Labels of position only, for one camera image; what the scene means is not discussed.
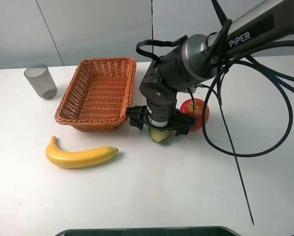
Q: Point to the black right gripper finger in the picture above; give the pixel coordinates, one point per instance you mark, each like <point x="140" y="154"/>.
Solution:
<point x="182" y="130"/>
<point x="136" y="123"/>

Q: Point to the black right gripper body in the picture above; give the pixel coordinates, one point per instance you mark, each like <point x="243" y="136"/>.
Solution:
<point x="160" y="111"/>

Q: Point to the halved avocado with pit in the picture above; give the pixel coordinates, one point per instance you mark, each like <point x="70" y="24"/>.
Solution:
<point x="158" y="136"/>

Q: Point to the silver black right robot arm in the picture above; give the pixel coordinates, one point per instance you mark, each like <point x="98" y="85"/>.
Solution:
<point x="181" y="64"/>

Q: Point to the brown wicker basket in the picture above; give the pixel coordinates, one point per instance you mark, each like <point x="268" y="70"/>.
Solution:
<point x="98" y="94"/>

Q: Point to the red apple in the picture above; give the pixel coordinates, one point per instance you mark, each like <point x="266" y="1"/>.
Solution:
<point x="194" y="108"/>

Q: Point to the yellow banana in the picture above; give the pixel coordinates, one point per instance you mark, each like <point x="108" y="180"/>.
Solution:
<point x="78" y="159"/>

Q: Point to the grey translucent plastic cup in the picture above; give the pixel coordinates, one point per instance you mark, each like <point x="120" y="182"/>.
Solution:
<point x="41" y="81"/>

